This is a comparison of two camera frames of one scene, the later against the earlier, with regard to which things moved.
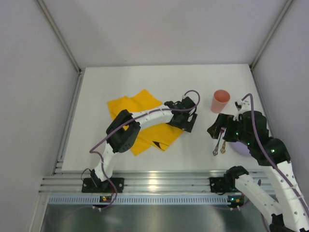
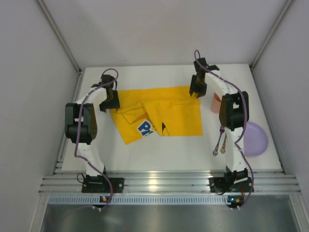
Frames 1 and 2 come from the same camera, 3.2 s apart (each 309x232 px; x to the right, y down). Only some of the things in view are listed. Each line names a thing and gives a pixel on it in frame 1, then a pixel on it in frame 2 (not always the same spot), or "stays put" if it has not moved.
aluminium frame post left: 57,31 stays put
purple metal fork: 222,132 stays put
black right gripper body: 222,126 -> 198,87
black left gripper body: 182,121 -> 110,104
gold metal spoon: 222,150 stays put
